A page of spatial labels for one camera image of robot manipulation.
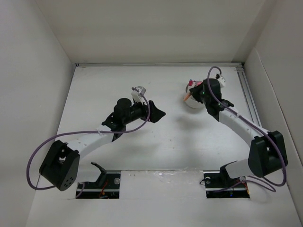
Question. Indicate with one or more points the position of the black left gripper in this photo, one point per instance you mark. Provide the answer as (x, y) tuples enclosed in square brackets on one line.
[(155, 114)]

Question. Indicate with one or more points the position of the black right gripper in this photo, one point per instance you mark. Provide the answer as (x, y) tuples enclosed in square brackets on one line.
[(194, 91)]

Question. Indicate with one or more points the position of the pink highlighter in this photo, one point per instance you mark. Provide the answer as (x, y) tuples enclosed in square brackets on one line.
[(197, 83)]

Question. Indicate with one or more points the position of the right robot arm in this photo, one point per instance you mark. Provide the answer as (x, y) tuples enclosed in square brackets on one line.
[(267, 157)]

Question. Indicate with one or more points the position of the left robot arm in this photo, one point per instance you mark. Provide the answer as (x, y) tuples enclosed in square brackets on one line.
[(61, 163)]

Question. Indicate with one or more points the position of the white round divided container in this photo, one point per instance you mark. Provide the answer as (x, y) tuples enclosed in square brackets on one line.
[(191, 102)]

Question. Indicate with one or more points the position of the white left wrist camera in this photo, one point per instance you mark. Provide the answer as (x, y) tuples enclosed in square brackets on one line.
[(138, 93)]

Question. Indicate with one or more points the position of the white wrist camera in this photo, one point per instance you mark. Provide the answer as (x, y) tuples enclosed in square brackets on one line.
[(138, 93), (221, 80)]

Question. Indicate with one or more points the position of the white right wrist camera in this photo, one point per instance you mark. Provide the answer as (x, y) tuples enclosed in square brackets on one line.
[(221, 80)]

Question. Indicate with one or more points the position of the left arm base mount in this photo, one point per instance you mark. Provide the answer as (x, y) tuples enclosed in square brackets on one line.
[(98, 183)]

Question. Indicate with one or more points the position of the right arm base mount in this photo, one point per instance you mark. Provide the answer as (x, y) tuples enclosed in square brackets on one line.
[(218, 186)]

